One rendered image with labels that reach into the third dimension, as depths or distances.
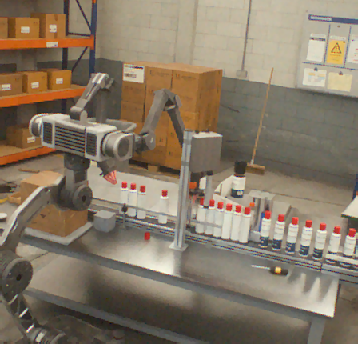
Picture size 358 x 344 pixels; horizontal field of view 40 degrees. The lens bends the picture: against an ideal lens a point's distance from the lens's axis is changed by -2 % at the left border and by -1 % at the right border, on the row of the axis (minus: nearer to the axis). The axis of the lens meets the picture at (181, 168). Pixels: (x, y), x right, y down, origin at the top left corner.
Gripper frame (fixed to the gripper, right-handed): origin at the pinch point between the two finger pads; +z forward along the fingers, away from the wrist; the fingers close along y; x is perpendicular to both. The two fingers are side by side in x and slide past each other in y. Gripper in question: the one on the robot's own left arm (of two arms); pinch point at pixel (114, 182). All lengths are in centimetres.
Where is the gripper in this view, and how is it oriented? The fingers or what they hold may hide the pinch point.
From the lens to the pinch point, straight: 306.9
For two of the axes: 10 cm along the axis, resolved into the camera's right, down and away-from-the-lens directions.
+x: -7.6, 4.8, 4.4
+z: 5.4, 8.4, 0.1
